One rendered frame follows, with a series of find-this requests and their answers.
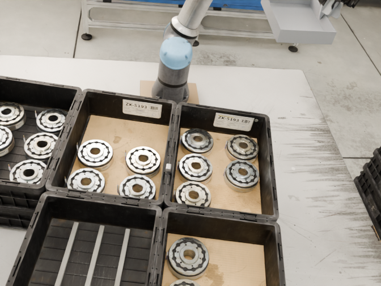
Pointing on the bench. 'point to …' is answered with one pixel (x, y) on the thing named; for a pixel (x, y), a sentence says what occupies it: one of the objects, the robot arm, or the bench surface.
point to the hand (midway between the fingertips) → (322, 15)
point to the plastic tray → (298, 21)
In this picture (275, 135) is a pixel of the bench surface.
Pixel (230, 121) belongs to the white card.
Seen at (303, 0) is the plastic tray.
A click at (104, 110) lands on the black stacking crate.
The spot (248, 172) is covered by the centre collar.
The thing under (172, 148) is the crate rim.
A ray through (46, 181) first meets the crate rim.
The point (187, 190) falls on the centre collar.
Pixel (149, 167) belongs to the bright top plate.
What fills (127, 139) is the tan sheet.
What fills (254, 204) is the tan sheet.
